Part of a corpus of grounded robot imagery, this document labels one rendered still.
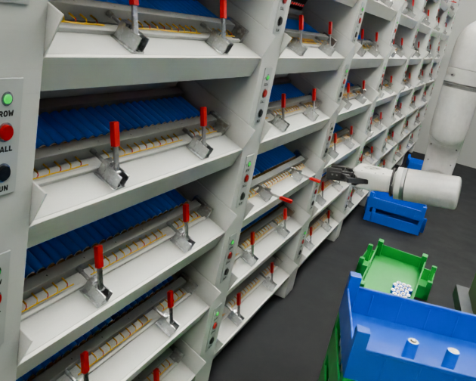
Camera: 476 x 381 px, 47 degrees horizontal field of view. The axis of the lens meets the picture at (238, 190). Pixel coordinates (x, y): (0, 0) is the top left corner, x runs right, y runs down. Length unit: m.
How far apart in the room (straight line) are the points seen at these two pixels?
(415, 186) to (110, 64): 0.93
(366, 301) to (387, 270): 1.33
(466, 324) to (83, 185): 0.69
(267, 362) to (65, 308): 0.94
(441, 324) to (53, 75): 0.76
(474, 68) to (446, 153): 0.24
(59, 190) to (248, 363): 1.04
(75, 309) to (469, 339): 0.67
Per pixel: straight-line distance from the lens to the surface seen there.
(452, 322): 1.06
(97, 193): 0.78
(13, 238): 0.66
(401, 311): 1.04
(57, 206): 0.72
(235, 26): 1.14
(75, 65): 0.66
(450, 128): 1.41
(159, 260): 1.03
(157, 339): 1.16
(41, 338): 0.81
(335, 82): 1.82
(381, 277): 2.31
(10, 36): 0.59
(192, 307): 1.28
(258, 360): 1.69
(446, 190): 1.44
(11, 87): 0.59
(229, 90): 1.17
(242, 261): 1.53
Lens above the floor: 0.95
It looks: 18 degrees down
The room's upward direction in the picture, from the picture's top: 12 degrees clockwise
